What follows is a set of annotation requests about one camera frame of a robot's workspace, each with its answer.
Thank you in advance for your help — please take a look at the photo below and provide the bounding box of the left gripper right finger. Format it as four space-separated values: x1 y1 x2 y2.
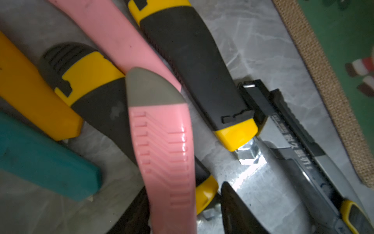
221 181 269 234

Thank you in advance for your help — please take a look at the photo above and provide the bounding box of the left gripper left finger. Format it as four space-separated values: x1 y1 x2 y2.
107 187 151 234

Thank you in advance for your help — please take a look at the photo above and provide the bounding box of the pink art knife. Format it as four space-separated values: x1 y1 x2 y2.
125 67 197 234
51 0 182 91

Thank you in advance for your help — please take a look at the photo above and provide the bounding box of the black metal utility knife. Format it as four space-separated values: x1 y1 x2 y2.
238 80 374 234

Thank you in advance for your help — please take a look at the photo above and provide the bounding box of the yellow black utility knife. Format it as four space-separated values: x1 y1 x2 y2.
37 43 218 213
126 1 258 152

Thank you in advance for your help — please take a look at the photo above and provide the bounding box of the green burlap christmas pouch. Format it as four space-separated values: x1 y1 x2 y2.
274 1 374 188

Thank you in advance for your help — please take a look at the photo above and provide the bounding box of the teal art knife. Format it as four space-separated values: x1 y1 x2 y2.
1 113 103 201

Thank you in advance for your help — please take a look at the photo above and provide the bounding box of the orange art knife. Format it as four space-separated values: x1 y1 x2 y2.
1 34 83 141

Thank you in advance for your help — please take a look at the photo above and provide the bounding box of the pink art knife upright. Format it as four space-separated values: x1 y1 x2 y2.
51 0 182 91

